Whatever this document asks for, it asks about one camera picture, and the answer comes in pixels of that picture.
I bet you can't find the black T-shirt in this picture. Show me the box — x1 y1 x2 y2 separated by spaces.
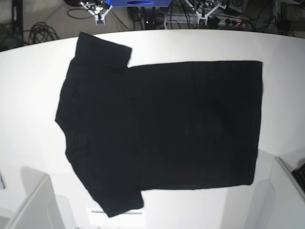
55 33 263 217

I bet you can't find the white cable grommet plate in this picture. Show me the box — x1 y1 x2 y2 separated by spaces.
87 208 146 226

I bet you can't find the white desk partition left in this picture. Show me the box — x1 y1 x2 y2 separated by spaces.
0 167 68 229

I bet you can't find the black coiled cable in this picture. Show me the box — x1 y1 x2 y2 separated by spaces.
26 21 60 45

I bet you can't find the black keyboard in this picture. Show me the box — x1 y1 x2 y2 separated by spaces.
292 164 305 192

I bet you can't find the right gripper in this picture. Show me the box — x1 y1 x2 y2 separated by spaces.
81 0 112 25

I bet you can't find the white desk partition right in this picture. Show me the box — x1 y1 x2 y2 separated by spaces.
248 157 305 229

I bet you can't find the white desk partition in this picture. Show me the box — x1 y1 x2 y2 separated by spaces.
248 157 305 229
0 167 68 229

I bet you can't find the blue box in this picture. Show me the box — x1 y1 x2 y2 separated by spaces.
106 0 172 7

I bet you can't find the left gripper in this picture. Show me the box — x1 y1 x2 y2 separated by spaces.
188 0 226 25

